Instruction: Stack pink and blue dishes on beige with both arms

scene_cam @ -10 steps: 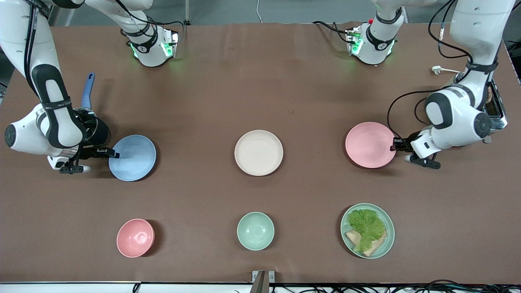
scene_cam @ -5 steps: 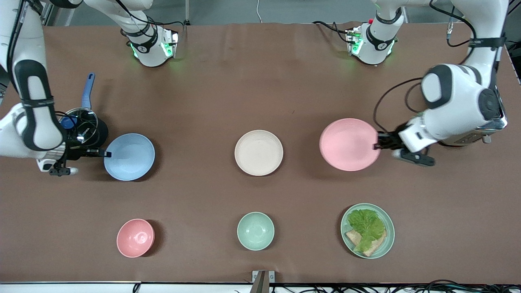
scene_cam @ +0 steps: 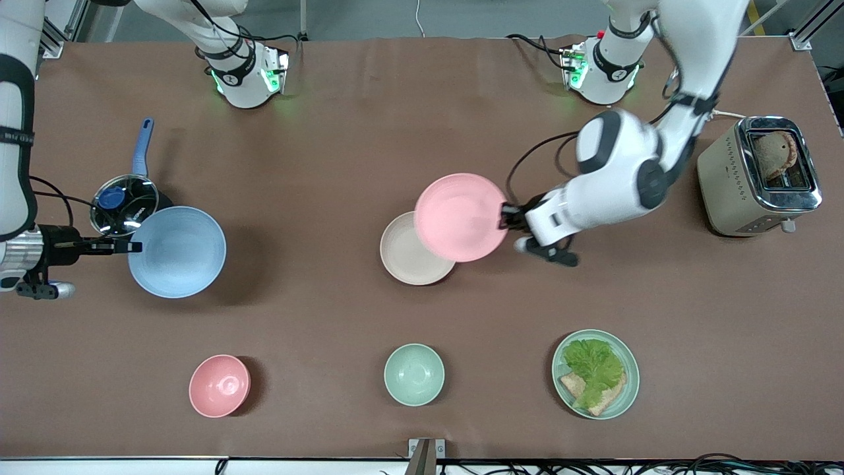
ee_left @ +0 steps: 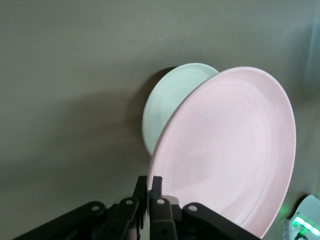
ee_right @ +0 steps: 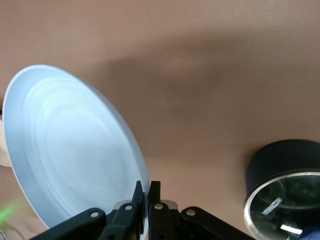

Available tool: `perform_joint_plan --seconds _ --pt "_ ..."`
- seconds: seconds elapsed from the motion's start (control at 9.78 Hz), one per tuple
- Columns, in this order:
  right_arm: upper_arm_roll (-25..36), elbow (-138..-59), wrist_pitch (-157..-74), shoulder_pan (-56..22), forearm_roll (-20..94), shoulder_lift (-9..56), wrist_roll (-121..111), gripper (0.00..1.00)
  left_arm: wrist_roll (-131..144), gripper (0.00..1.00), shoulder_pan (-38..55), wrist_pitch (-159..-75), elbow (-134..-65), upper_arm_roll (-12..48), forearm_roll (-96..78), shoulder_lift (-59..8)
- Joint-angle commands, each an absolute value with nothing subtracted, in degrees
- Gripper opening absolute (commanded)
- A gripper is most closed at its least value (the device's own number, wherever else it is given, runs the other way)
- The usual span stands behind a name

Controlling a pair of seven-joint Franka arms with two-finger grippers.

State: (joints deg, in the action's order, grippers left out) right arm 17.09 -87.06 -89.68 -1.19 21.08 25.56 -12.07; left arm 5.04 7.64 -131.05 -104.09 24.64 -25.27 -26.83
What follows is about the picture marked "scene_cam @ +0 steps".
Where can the brown bread slice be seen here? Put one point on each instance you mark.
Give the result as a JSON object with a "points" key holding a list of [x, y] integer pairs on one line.
{"points": [[610, 399]]}

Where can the green plate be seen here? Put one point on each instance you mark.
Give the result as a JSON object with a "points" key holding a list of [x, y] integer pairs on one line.
{"points": [[630, 389]]}

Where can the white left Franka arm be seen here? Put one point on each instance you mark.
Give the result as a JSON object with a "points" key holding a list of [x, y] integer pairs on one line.
{"points": [[620, 171]]}

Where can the aluminium frame profile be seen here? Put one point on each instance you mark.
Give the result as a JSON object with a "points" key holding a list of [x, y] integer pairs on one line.
{"points": [[56, 39], [801, 41]]}

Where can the small green bowl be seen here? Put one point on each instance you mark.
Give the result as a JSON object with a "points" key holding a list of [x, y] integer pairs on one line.
{"points": [[414, 375]]}

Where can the beige chrome toaster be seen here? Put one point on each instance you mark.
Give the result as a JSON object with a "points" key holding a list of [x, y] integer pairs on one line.
{"points": [[722, 191]]}

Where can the grey connector box green light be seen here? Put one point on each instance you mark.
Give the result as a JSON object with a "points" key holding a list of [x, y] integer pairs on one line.
{"points": [[575, 66], [275, 69]]}

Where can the green lettuce leaf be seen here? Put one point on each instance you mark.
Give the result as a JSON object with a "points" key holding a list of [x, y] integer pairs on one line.
{"points": [[593, 366]]}

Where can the beige plate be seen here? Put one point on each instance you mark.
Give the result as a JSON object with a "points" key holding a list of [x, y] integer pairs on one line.
{"points": [[402, 257]]}

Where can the blue plate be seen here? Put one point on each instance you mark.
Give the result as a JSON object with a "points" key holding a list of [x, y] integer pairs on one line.
{"points": [[181, 254]]}

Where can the small pink bowl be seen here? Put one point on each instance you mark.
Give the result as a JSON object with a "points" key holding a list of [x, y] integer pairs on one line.
{"points": [[219, 386]]}

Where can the glass lid blue knob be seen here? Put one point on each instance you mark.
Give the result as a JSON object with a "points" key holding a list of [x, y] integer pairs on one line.
{"points": [[122, 201]]}

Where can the toast slice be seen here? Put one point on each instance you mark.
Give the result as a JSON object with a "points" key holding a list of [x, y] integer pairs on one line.
{"points": [[773, 155]]}

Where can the pink plate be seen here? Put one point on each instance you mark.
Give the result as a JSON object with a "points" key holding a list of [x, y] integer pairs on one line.
{"points": [[461, 218]]}

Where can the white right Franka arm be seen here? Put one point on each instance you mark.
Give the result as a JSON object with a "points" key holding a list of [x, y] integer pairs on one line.
{"points": [[13, 198]]}

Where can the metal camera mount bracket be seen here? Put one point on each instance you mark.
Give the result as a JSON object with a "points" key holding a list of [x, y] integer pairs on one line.
{"points": [[422, 455]]}

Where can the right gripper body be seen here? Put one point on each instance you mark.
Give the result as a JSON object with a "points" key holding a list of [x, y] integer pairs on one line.
{"points": [[60, 245]]}

